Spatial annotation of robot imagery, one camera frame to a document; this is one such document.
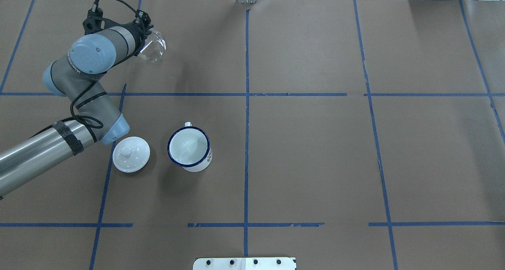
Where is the white enamel mug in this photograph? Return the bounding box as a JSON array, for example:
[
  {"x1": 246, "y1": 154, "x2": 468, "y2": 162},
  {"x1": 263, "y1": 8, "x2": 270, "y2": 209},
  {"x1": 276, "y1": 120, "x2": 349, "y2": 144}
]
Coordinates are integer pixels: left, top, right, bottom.
[{"x1": 166, "y1": 122, "x2": 213, "y2": 173}]

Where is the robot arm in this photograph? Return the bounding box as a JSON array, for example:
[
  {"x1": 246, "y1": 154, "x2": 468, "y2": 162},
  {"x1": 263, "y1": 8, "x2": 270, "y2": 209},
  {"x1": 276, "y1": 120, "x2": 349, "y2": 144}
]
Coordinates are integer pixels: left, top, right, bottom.
[{"x1": 0, "y1": 21, "x2": 153, "y2": 198}]

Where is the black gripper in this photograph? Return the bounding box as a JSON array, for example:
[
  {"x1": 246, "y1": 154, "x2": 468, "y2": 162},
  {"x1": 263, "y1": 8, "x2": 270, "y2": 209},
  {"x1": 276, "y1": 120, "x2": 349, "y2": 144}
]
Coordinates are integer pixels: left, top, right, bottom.
[{"x1": 125, "y1": 22, "x2": 153, "y2": 56}]

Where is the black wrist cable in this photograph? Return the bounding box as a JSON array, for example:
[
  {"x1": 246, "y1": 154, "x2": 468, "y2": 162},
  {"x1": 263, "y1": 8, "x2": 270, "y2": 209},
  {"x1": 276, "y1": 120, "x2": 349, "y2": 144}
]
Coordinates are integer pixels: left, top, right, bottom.
[{"x1": 90, "y1": 0, "x2": 152, "y2": 26}]

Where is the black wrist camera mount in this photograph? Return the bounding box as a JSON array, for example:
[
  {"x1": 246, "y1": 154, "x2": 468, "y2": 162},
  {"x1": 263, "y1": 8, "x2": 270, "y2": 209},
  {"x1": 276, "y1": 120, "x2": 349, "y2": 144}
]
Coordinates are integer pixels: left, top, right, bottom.
[{"x1": 82, "y1": 7, "x2": 105, "y2": 36}]

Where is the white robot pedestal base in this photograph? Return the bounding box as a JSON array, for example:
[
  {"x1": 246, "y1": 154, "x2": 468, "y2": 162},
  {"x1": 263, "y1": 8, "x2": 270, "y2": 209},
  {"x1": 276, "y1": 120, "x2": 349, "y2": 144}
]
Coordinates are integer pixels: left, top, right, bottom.
[{"x1": 193, "y1": 257, "x2": 297, "y2": 270}]

